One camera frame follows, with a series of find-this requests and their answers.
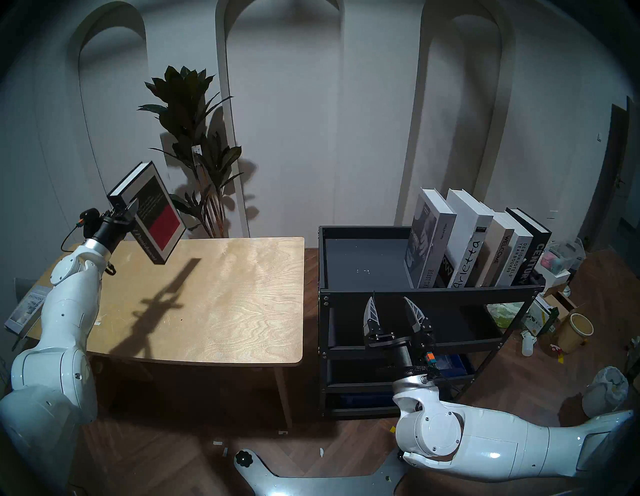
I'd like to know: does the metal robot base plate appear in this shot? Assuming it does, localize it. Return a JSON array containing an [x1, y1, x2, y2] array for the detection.
[[234, 447, 407, 496]]

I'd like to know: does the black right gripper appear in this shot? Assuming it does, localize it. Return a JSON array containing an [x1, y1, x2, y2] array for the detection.
[[362, 294, 437, 376]]

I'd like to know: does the white Arietta book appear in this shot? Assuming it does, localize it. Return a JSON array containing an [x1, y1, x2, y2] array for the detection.
[[440, 188, 495, 289]]

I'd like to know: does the black Crime and Punishment book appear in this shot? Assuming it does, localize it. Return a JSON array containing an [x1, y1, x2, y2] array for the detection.
[[107, 161, 187, 266]]

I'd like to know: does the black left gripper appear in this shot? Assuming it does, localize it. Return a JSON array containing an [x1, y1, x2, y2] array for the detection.
[[84, 196, 142, 251]]

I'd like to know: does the white Design Hotels yearbook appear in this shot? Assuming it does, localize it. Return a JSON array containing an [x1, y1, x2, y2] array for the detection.
[[495, 220, 535, 287]]

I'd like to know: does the white Welcome book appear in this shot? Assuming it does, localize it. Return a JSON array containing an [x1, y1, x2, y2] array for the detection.
[[475, 210, 516, 288]]

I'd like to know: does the dark room door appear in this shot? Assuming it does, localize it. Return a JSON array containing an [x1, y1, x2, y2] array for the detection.
[[580, 97, 640, 253]]

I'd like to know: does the clear plastic storage box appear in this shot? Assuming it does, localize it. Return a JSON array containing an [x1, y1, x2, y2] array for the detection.
[[542, 239, 587, 275]]

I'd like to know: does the grey Special Issue book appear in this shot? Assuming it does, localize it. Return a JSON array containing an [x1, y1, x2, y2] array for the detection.
[[404, 188, 457, 291]]

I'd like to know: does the white bagged trash bin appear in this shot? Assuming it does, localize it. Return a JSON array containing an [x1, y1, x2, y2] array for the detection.
[[581, 366, 630, 419]]

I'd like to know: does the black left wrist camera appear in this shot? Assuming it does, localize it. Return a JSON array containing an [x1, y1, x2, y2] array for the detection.
[[77, 208, 102, 237]]

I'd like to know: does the green plastic bag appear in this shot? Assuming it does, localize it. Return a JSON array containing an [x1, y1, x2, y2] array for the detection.
[[486, 302, 525, 328]]

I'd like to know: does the black Century book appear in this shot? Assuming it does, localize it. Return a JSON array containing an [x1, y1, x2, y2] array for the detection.
[[505, 207, 552, 286]]

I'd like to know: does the white square box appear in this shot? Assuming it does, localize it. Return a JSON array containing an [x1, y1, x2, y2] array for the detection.
[[532, 262, 571, 291]]

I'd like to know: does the light wooden table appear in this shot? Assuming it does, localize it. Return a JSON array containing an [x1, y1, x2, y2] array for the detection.
[[30, 236, 306, 428]]

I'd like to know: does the yellow paper bucket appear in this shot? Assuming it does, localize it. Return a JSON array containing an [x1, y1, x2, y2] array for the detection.
[[556, 313, 595, 354]]

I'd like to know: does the dark green potted plant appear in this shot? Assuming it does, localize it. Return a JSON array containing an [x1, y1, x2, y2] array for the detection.
[[137, 65, 246, 238]]

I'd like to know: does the brown cardboard box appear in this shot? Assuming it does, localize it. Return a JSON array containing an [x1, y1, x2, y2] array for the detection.
[[542, 290, 576, 321]]

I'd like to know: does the blue plastic bin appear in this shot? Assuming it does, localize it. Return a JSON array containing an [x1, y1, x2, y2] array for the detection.
[[434, 354, 469, 379]]

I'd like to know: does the thin grey cover book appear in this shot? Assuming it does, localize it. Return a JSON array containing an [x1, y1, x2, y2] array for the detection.
[[4, 285, 52, 335]]

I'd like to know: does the white green printed carton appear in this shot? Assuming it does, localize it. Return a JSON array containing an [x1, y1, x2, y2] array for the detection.
[[525, 295, 560, 336]]

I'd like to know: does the black metal shelf cart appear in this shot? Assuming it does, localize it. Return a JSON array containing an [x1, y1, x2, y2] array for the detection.
[[318, 226, 547, 418]]

